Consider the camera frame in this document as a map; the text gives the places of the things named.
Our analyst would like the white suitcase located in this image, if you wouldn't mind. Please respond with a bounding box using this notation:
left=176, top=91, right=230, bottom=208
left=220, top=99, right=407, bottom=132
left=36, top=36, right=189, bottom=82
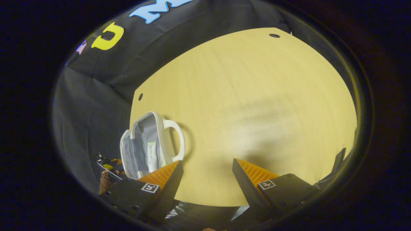
left=120, top=111, right=186, bottom=180

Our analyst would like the black backdrop cloth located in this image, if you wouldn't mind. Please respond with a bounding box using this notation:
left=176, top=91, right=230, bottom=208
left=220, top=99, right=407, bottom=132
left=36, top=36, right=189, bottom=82
left=53, top=0, right=325, bottom=193

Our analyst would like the wide green white tube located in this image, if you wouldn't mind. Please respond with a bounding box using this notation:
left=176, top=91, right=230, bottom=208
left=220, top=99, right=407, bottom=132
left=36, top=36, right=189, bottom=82
left=147, top=141, right=161, bottom=173

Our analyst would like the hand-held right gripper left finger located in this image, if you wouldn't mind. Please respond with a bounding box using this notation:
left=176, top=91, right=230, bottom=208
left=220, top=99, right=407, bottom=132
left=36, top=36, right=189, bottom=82
left=100, top=160, right=184, bottom=224

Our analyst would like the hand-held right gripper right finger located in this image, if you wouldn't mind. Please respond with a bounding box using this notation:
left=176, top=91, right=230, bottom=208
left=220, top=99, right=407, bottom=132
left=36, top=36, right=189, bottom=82
left=232, top=158, right=318, bottom=216

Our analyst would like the white patterned object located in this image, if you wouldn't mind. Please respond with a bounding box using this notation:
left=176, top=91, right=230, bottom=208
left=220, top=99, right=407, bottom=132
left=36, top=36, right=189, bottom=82
left=165, top=201, right=192, bottom=219

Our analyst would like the dark angular object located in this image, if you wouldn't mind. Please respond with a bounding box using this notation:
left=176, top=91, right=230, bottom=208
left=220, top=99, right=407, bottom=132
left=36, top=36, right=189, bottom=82
left=316, top=148, right=346, bottom=190

